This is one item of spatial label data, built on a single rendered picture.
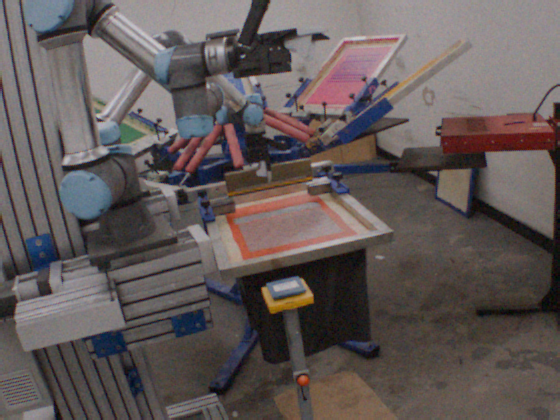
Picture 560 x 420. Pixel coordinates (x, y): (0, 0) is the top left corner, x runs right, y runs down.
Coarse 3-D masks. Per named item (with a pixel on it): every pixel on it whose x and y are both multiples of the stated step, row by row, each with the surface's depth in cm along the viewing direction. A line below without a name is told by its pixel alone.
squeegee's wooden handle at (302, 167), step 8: (304, 160) 231; (256, 168) 229; (272, 168) 229; (280, 168) 230; (288, 168) 231; (296, 168) 231; (304, 168) 232; (224, 176) 227; (232, 176) 227; (240, 176) 227; (248, 176) 228; (256, 176) 229; (264, 176) 230; (272, 176) 230; (280, 176) 231; (288, 176) 232; (296, 176) 232; (232, 184) 228; (240, 184) 228; (248, 184) 229; (256, 184) 230
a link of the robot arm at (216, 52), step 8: (208, 40) 107; (216, 40) 106; (224, 40) 106; (208, 48) 105; (216, 48) 105; (224, 48) 105; (208, 56) 105; (216, 56) 105; (224, 56) 105; (208, 64) 106; (216, 64) 106; (224, 64) 106; (216, 72) 108; (224, 72) 108
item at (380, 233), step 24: (264, 192) 251; (288, 192) 253; (360, 216) 206; (216, 240) 201; (336, 240) 185; (360, 240) 183; (384, 240) 185; (240, 264) 178; (264, 264) 179; (288, 264) 180
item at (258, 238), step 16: (240, 208) 244; (256, 208) 241; (272, 208) 237; (240, 224) 224; (256, 224) 222; (272, 224) 219; (240, 240) 208; (256, 240) 205; (272, 240) 203; (288, 240) 201; (256, 256) 191
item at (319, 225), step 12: (276, 204) 242; (288, 204) 239; (300, 204) 237; (324, 204) 232; (288, 216) 225; (300, 216) 223; (312, 216) 221; (324, 216) 219; (336, 216) 217; (288, 228) 212; (300, 228) 210; (312, 228) 208; (324, 228) 207; (336, 228) 205; (348, 228) 203; (300, 240) 199; (312, 240) 197; (324, 240) 196
